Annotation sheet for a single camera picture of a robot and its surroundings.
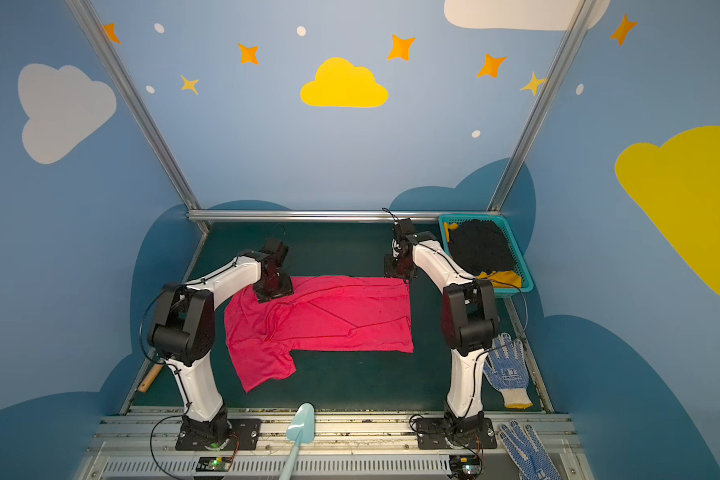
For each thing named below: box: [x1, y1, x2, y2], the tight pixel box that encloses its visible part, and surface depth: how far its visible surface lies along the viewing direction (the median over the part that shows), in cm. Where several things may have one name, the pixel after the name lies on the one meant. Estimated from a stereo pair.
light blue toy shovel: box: [279, 402, 315, 480], surface depth 76 cm
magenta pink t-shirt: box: [224, 276, 415, 393], surface depth 95 cm
